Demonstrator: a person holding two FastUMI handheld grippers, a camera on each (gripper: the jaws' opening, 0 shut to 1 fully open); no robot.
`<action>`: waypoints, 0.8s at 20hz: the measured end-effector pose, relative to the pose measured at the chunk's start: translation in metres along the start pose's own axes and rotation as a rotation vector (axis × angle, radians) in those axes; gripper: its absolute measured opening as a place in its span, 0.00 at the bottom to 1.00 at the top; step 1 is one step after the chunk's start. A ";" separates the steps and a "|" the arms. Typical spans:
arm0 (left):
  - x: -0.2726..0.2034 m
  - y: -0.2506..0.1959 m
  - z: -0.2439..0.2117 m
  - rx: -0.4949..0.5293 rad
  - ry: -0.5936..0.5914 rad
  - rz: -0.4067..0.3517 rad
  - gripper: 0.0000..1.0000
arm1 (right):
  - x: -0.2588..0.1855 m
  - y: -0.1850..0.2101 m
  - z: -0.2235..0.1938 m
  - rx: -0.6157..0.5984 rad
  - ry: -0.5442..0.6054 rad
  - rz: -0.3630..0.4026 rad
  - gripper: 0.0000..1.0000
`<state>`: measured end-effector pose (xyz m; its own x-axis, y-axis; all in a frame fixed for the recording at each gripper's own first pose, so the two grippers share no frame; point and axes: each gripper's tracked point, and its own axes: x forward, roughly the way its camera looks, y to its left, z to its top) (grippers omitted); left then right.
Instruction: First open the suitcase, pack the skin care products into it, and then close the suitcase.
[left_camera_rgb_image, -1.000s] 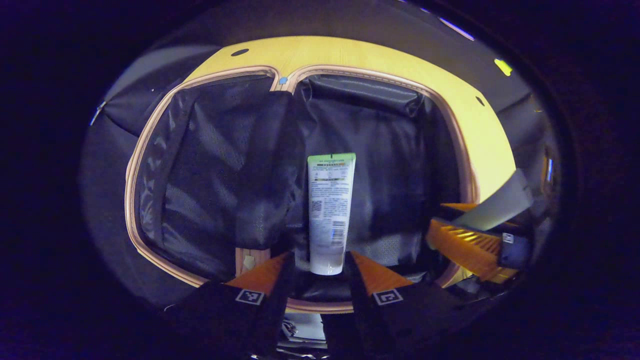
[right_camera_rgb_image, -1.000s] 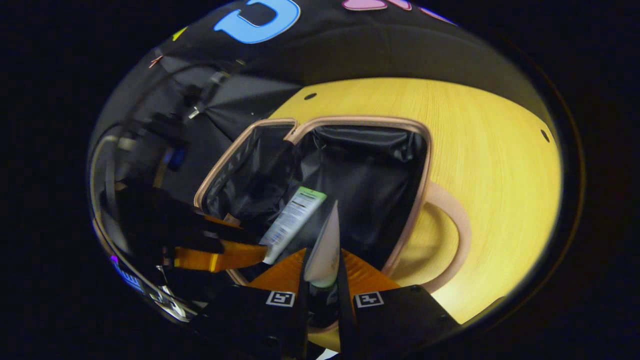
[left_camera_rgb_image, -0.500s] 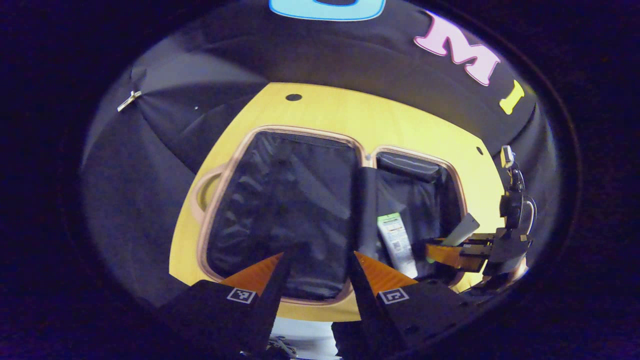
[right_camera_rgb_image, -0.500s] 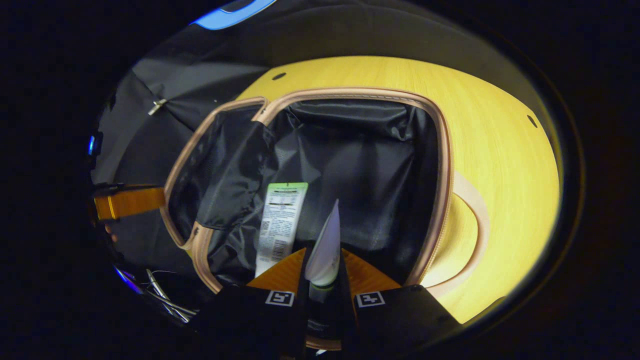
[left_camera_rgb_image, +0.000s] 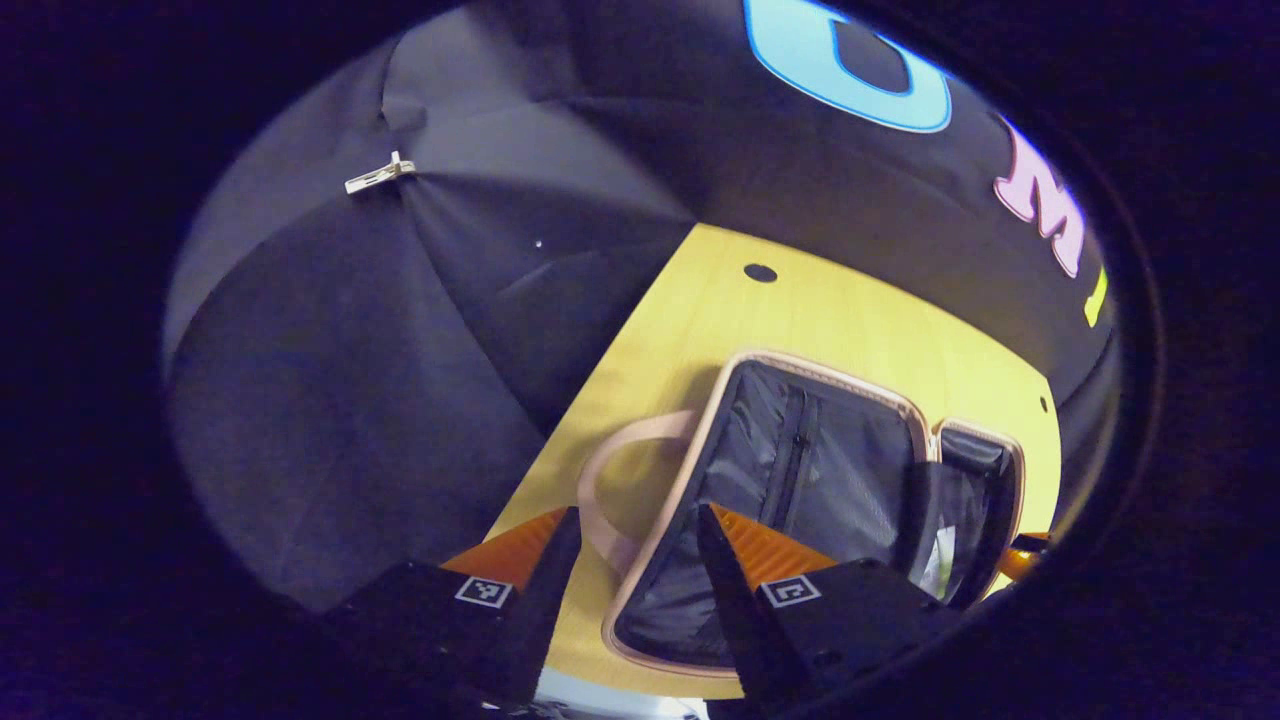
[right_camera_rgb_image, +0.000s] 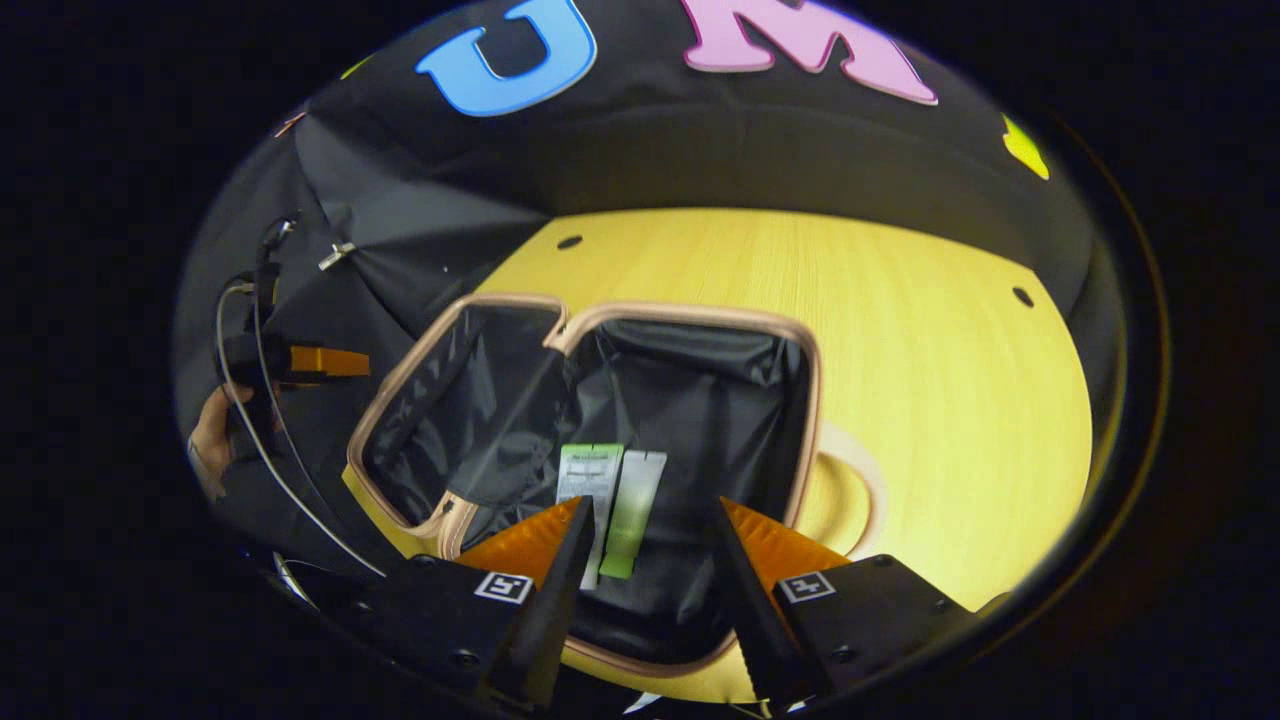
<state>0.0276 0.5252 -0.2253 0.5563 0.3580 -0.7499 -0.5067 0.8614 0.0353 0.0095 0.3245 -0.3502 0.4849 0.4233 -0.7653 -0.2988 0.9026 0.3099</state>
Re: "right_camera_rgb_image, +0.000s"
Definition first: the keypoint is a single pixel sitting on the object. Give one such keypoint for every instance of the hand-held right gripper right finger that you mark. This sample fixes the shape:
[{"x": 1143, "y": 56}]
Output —
[{"x": 745, "y": 600}]

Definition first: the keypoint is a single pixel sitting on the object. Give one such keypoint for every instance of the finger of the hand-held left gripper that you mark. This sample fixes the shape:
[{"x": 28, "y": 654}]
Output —
[{"x": 330, "y": 361}]

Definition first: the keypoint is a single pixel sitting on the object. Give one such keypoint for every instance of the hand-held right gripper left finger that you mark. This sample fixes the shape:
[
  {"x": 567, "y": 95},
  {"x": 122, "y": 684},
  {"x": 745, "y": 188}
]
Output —
[{"x": 560, "y": 600}]

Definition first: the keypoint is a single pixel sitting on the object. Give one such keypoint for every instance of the white skin care tube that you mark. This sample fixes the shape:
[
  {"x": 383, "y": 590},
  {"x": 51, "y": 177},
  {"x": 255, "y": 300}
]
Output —
[{"x": 590, "y": 480}]

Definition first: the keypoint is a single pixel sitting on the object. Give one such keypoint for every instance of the white metal cloth clip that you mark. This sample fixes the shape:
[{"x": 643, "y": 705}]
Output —
[{"x": 337, "y": 255}]

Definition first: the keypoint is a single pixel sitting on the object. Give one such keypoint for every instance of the black backdrop cloth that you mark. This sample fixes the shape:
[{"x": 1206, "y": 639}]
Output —
[{"x": 450, "y": 200}]

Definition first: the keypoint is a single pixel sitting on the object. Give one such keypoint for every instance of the pink cloth clip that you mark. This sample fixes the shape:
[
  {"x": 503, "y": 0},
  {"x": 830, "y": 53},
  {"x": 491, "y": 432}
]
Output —
[{"x": 290, "y": 123}]

